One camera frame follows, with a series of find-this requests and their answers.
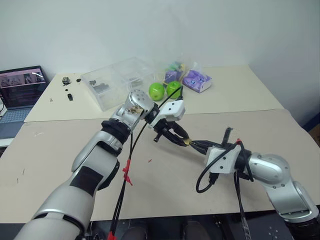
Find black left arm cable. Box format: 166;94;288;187
109;86;185;240

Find blue panel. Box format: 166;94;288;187
299;106;320;132

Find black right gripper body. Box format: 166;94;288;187
209;127;238;151

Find purple tissue pack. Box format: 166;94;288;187
181;69;214;94

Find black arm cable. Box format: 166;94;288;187
233;169;252;240
109;86;185;240

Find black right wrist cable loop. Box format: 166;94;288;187
195;142;245;194

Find black parts in organizer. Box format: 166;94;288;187
89;79;111;93

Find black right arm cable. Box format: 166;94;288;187
233;169;252;240

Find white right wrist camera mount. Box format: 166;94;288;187
204;144;242;175

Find purple packet in bag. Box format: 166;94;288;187
163;69;185;85

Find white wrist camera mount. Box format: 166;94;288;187
204;144;242;175
147;99;186;129

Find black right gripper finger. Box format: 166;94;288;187
192;144;210;157
191;140;215;149

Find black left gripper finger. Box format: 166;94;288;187
172;122;191;142
164;131;187;147

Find brown cardboard box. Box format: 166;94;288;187
308;124;320;147

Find green apple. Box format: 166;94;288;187
148;82;166;101
165;80;182;99

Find clear plastic organizer box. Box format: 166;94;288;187
80;56;162;112

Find clear bag of small items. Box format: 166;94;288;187
159;53;203;87

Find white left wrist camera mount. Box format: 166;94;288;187
147;99;186;129

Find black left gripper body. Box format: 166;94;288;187
152;119;180;143

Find dark rounded shape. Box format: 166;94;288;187
181;220;211;240
121;221;149;240

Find open laptop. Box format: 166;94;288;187
0;65;48;140

